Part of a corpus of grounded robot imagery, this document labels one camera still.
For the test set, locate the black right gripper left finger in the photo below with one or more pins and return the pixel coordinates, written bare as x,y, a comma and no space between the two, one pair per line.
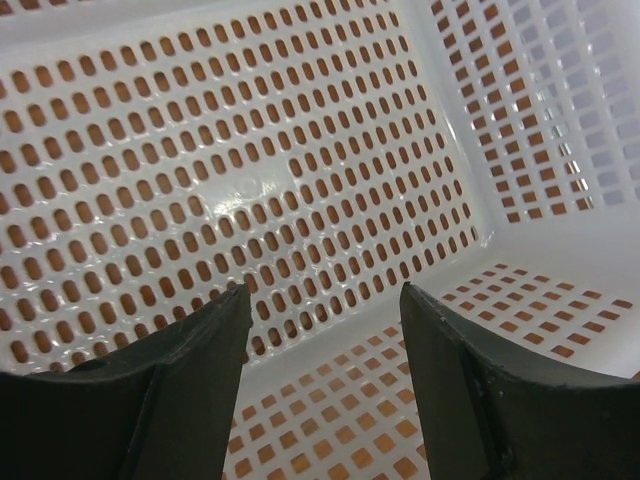
160,408

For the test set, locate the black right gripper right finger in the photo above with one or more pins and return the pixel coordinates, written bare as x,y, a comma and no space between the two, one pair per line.
492,409

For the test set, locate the white perforated plastic basket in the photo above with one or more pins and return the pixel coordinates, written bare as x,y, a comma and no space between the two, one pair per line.
323,153

